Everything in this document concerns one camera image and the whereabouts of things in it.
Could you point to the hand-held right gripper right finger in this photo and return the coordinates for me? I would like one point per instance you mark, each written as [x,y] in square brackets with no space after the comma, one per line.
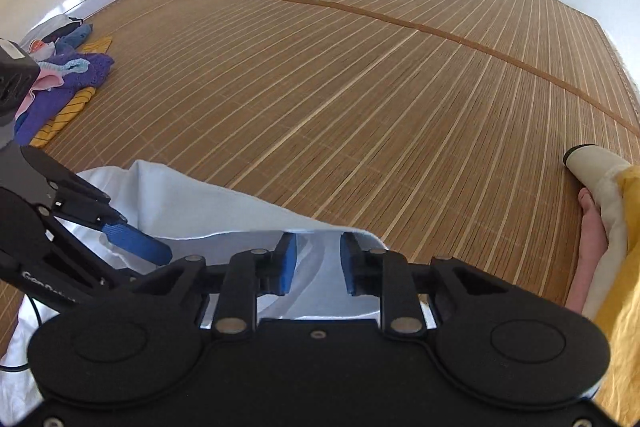
[350,267]

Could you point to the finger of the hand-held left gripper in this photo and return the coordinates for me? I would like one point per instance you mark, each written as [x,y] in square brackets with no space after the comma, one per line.
[65,184]
[140,244]

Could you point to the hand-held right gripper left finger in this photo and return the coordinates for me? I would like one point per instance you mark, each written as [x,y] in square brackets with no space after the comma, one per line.
[285,267]

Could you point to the white polo shirt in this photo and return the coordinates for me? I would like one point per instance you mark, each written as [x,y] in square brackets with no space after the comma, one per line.
[200,202]

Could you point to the yellow striped garment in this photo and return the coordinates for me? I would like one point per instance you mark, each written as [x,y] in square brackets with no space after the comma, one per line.
[65,117]

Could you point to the purple knitted garment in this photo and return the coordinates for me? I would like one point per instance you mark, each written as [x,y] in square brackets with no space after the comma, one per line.
[50,107]

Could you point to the pink cloth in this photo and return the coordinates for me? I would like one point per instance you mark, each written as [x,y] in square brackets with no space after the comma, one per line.
[47,82]

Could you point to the light blue knitted garment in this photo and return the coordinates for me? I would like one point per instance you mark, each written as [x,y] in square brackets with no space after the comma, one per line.
[75,65]

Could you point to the cartoon printed garment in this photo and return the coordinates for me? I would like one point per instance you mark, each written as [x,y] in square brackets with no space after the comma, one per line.
[40,48]

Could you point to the black and white garment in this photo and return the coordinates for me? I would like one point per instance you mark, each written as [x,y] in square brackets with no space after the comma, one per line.
[60,29]

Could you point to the bamboo mat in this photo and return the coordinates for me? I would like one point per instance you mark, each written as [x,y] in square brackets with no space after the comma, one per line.
[350,107]

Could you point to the person's bare leg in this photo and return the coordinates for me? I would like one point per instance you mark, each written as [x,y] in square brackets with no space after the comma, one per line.
[590,237]

